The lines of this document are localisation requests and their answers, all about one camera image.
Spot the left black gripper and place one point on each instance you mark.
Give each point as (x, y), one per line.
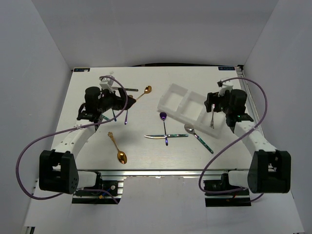
(119, 102)

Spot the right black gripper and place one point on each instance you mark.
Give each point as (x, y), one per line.
(214, 98)

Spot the silver knife dark patterned handle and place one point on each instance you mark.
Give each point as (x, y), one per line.
(131, 90)

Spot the silver knife green patterned handle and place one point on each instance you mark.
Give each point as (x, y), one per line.
(163, 136)

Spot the silver spoon green patterned handle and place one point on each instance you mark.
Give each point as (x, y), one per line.
(191, 130)

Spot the ornate gold spoon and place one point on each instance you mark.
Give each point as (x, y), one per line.
(121, 156)

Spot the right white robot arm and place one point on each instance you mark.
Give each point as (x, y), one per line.
(270, 168)

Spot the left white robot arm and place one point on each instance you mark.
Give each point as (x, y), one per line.
(57, 167)

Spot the long gold spoon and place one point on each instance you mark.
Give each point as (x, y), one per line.
(147, 90)

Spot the dark blue purple spoon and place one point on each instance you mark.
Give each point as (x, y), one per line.
(163, 116)

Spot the blue label sticker right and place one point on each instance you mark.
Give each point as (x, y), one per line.
(226, 68)

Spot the blue label sticker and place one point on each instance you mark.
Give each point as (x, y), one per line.
(81, 70)
(226, 68)

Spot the white three-compartment tray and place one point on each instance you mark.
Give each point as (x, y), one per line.
(187, 107)

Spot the blue label sticker left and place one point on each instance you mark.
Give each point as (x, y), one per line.
(81, 70)

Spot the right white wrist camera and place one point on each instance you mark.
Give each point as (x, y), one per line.
(224, 85)

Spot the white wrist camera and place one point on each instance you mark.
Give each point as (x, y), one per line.
(224, 85)
(106, 82)

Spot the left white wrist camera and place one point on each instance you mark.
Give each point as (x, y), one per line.
(106, 82)

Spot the aluminium rail right side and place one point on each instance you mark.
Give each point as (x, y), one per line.
(250, 105)

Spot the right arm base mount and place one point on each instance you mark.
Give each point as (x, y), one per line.
(233, 199)

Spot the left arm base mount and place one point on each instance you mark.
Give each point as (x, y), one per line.
(106, 190)

